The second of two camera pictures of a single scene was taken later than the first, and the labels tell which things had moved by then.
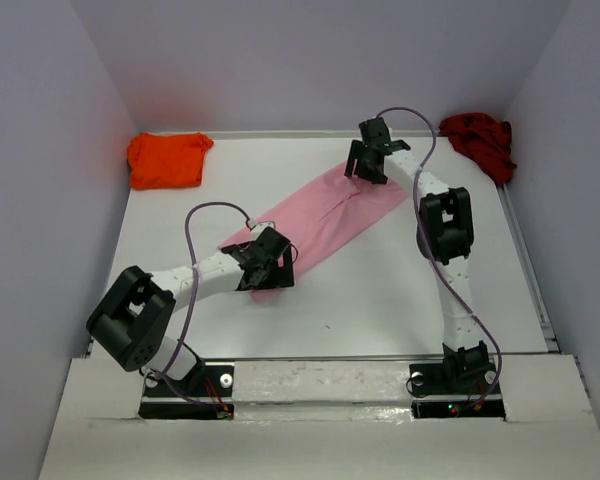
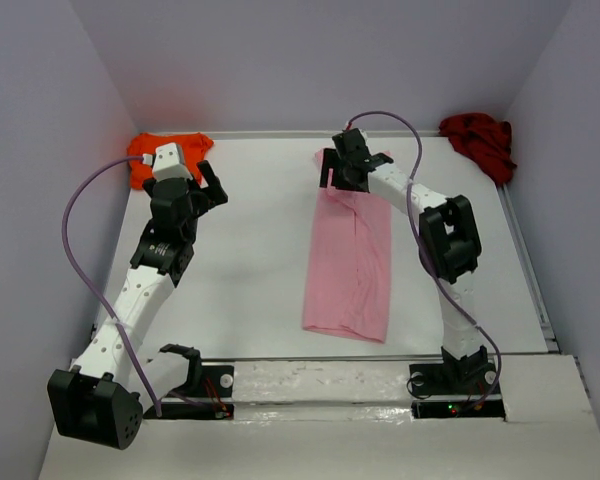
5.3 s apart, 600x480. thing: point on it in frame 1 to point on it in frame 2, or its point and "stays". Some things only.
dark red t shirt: (484, 140) stays
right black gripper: (362, 163) to (342, 167)
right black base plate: (457, 388) stays
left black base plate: (205, 394) stays
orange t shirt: (165, 160) stays
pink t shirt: (347, 208) to (349, 264)
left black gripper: (284, 267) to (203, 193)
